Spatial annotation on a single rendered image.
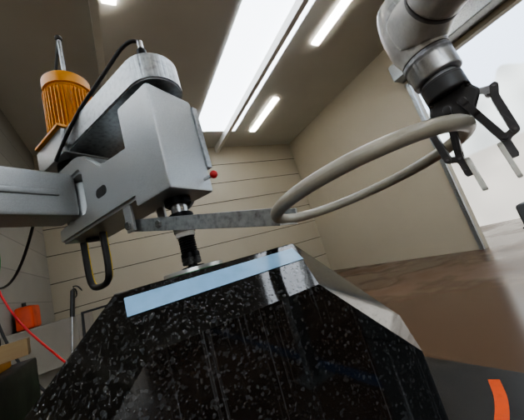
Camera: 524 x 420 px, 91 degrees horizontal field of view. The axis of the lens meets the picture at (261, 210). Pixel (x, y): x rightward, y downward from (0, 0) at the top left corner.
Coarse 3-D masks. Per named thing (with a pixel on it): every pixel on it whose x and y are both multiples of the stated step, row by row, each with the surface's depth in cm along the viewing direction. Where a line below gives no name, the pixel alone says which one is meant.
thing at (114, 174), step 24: (72, 168) 123; (96, 168) 112; (120, 168) 103; (96, 192) 112; (120, 192) 102; (96, 216) 112; (120, 216) 112; (144, 216) 123; (72, 240) 127; (96, 240) 133
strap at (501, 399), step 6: (492, 384) 116; (498, 384) 115; (492, 390) 113; (498, 390) 112; (504, 390) 111; (498, 396) 109; (504, 396) 108; (498, 402) 106; (504, 402) 105; (498, 408) 103; (504, 408) 102; (498, 414) 100; (504, 414) 99
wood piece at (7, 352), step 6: (12, 342) 79; (18, 342) 79; (24, 342) 80; (0, 348) 77; (6, 348) 77; (12, 348) 78; (18, 348) 79; (24, 348) 80; (30, 348) 86; (0, 354) 76; (6, 354) 77; (12, 354) 78; (18, 354) 79; (24, 354) 79; (0, 360) 76; (6, 360) 77
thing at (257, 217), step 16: (128, 224) 100; (144, 224) 100; (160, 224) 95; (176, 224) 91; (192, 224) 87; (208, 224) 83; (224, 224) 80; (240, 224) 77; (256, 224) 74; (272, 224) 71
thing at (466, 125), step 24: (432, 120) 42; (456, 120) 43; (384, 144) 41; (408, 144) 42; (336, 168) 44; (408, 168) 76; (288, 192) 51; (360, 192) 85; (288, 216) 74; (312, 216) 83
